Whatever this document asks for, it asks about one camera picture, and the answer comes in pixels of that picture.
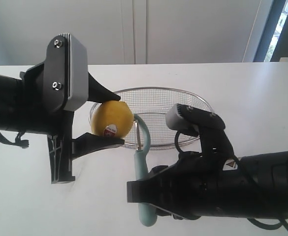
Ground yellow lemon with sticker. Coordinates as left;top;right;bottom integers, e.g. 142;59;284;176
91;100;134;138

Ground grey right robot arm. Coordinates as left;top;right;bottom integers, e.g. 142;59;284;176
127;151;288;220

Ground window with dark frame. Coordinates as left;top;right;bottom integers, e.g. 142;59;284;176
253;0;288;62

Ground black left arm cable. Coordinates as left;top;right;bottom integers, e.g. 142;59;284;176
0;122;30;149

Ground teal handled peeler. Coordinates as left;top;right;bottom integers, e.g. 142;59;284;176
134;114;158;227

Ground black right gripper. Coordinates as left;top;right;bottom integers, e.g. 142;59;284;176
127;152;247;220

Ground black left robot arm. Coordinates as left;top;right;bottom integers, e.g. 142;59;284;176
0;63;125;184

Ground white cabinet doors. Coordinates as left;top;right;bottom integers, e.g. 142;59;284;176
0;0;272;65

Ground oval metal mesh basket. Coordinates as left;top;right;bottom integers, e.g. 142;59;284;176
88;86;215;151

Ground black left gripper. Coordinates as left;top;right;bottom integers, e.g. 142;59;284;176
20;62;125;184

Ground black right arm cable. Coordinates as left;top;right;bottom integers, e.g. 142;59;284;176
174;127;288;236

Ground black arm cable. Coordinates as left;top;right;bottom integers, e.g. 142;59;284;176
0;122;30;149
174;127;288;236

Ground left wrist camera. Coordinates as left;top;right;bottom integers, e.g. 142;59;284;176
42;33;89;113

